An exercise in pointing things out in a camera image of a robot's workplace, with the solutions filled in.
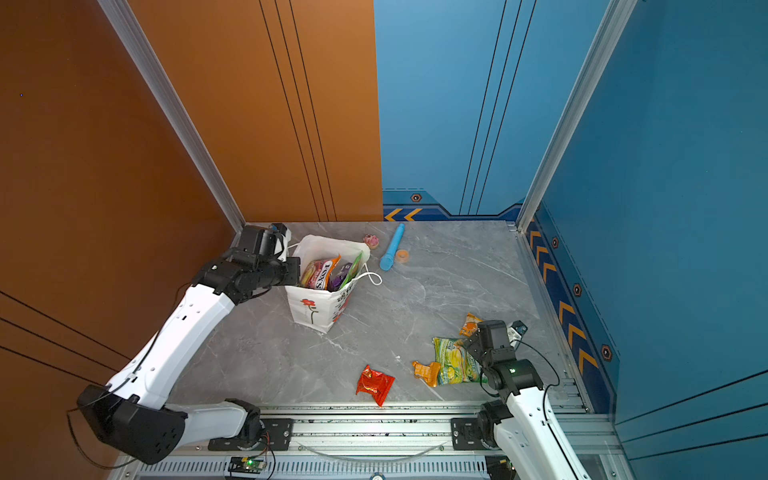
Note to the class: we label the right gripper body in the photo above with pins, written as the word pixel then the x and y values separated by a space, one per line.
pixel 477 349

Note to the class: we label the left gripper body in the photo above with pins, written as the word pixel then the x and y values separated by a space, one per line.
pixel 280 273

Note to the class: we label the green Fox's tea candy bag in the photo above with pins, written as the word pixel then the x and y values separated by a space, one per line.
pixel 456 364

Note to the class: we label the orange Fox's fruits candy bag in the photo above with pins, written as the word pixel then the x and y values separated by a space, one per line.
pixel 316 276

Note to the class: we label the small orange snack packet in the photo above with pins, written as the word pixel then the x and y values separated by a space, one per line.
pixel 428 373

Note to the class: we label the white floral paper bag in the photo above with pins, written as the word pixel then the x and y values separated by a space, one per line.
pixel 320 309

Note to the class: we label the purple Fox's candy bag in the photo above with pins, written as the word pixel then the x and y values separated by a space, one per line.
pixel 337 277

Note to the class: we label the green Lays chips bag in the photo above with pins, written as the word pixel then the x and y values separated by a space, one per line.
pixel 353 270

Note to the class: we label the red foil snack packet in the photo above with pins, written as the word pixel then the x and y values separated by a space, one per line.
pixel 375 383

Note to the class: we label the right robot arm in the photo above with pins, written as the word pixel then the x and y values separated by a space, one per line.
pixel 520 422

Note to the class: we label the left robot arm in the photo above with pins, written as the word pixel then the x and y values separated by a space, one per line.
pixel 132 414

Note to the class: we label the pink toy cupcake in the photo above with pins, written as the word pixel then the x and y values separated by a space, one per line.
pixel 372 241

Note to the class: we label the right green circuit board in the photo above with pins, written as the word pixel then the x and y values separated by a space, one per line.
pixel 500 468

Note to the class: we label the green circuit board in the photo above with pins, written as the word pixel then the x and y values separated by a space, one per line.
pixel 249 465
pixel 500 468

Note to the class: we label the blue toy microphone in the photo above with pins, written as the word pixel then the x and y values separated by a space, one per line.
pixel 388 258

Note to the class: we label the left green circuit board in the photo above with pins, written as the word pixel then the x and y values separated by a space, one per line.
pixel 249 465

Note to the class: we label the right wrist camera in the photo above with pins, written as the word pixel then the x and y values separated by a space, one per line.
pixel 516 331

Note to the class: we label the left aluminium corner post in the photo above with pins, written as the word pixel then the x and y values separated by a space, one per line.
pixel 126 25

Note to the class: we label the aluminium corner post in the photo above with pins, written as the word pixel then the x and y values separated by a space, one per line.
pixel 126 25
pixel 608 34

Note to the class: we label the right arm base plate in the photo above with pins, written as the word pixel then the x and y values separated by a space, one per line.
pixel 467 435

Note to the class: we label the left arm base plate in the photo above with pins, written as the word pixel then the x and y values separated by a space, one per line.
pixel 270 433

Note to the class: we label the aluminium front rail frame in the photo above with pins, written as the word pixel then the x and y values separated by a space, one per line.
pixel 345 441

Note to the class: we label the right aluminium corner post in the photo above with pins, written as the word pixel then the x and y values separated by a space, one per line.
pixel 608 34

